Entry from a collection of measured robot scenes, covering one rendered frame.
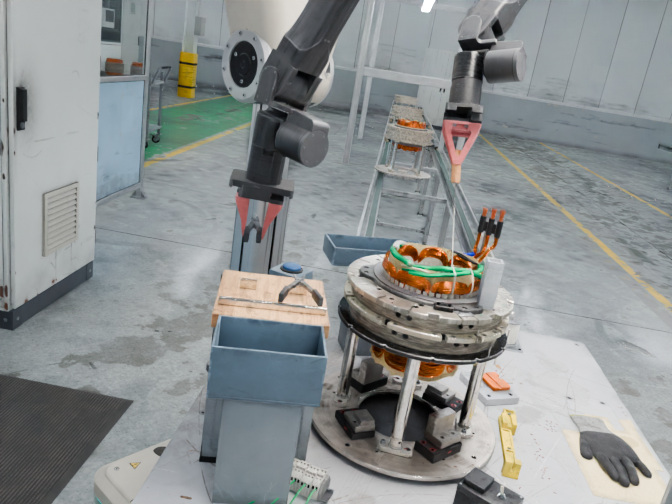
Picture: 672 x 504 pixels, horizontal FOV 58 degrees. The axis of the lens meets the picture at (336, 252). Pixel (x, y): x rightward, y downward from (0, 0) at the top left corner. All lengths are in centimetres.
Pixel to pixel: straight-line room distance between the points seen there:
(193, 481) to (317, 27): 74
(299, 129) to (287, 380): 37
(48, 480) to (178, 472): 125
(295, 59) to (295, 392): 48
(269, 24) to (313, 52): 40
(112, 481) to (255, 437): 99
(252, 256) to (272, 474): 60
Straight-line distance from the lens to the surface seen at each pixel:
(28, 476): 236
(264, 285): 111
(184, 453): 115
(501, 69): 113
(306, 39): 91
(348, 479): 113
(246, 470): 101
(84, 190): 360
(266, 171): 95
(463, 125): 113
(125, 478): 192
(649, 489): 139
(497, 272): 109
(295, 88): 93
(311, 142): 88
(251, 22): 134
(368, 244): 151
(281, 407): 94
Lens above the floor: 148
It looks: 18 degrees down
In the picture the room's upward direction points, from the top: 9 degrees clockwise
